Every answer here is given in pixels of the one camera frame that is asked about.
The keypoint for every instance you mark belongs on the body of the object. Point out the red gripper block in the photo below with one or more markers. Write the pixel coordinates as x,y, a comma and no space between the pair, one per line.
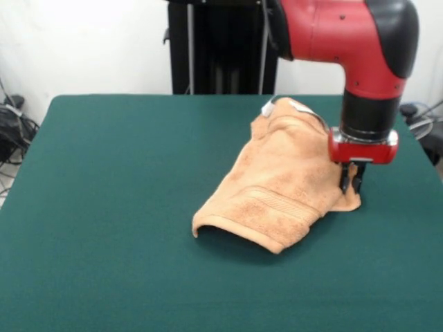
361,152

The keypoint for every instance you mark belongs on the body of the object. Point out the tan terry towel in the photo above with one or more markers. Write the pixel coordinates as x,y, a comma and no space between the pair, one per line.
284,180

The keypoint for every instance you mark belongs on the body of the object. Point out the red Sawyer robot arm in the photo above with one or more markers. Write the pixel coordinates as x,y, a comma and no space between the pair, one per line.
346,34

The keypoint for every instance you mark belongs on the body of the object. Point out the dark green table cloth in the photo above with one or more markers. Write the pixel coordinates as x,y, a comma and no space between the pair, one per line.
104,207

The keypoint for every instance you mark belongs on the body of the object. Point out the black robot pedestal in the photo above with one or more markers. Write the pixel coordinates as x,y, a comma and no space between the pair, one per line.
221,52

